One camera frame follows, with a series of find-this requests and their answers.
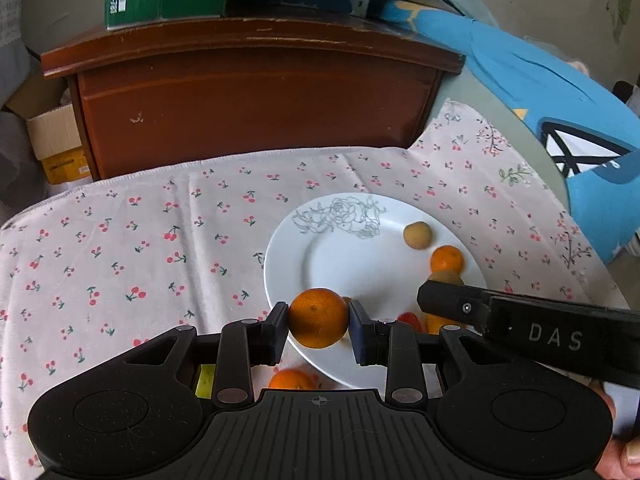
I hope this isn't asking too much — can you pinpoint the lavender grey cloth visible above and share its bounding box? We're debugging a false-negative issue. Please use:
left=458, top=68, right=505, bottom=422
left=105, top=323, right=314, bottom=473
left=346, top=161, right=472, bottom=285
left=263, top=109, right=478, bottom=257
left=0, top=105, right=51, bottom=211

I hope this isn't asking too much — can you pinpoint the cherry print tablecloth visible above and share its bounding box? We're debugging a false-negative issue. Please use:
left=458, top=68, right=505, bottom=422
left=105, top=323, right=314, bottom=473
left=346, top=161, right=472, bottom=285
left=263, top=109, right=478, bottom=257
left=0, top=100, right=631, bottom=480

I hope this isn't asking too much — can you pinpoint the grey-green blanket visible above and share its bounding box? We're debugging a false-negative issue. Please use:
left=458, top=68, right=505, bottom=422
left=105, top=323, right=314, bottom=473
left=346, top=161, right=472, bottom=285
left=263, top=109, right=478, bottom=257
left=435, top=57, right=573, bottom=211

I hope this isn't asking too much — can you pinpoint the open cardboard box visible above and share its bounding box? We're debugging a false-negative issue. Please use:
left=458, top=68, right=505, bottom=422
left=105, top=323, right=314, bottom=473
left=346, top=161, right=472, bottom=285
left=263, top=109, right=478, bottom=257
left=5, top=77, right=96, bottom=186

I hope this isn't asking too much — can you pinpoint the black object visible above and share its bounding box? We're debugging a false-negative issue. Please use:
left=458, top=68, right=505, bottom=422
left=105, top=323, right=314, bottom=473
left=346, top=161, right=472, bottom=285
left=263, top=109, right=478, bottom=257
left=614, top=81, right=640, bottom=106

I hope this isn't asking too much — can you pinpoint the large orange tangerine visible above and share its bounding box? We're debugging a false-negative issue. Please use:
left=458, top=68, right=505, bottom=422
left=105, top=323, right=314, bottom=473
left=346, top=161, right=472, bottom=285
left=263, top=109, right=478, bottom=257
left=288, top=287, right=349, bottom=350

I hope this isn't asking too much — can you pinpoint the brown wooden nightstand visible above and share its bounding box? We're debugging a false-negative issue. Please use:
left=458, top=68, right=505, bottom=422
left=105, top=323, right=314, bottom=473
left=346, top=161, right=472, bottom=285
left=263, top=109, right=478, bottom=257
left=41, top=16, right=467, bottom=181

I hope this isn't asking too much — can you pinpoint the checkered grey cloth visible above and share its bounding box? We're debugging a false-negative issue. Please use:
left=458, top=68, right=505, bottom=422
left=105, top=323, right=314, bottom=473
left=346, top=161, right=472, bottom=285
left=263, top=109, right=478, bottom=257
left=0, top=0, right=26, bottom=51

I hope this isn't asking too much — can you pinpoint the small orange tangerine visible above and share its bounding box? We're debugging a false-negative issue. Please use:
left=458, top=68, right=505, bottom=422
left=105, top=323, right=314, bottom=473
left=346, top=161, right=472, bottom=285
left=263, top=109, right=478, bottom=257
left=267, top=368, right=318, bottom=391
left=422, top=312, right=468, bottom=336
left=430, top=245, right=466, bottom=281

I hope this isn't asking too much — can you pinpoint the white plate with grey print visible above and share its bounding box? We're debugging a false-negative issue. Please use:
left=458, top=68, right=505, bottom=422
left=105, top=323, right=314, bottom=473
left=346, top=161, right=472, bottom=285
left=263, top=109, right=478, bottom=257
left=263, top=192, right=488, bottom=390

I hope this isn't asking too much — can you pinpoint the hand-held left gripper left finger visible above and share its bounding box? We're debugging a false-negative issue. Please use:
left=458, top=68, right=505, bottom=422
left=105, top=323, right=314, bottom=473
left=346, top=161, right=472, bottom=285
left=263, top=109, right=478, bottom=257
left=122, top=302, right=291, bottom=408

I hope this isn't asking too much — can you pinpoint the brown longan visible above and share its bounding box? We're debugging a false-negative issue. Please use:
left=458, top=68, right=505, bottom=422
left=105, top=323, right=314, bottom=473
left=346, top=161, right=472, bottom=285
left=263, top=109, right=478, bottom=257
left=403, top=221, right=433, bottom=251

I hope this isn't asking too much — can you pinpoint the blue printed quilt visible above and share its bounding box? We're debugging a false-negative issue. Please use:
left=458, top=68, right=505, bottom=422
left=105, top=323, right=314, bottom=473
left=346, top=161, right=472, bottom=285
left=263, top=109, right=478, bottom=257
left=377, top=0, right=640, bottom=263

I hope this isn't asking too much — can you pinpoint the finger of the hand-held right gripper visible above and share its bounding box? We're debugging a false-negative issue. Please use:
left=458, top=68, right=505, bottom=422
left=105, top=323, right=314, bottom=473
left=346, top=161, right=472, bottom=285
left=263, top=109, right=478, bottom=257
left=416, top=280, right=493, bottom=333

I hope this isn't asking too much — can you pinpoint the person's right hand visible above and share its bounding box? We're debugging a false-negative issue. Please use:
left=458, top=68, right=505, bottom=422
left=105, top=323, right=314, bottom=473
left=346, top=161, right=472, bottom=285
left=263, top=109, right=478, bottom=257
left=592, top=382, right=640, bottom=480

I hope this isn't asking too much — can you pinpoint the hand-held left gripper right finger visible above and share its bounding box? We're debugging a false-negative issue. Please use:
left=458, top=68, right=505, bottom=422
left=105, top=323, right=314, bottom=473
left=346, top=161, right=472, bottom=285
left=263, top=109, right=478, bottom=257
left=349, top=300, right=501, bottom=406

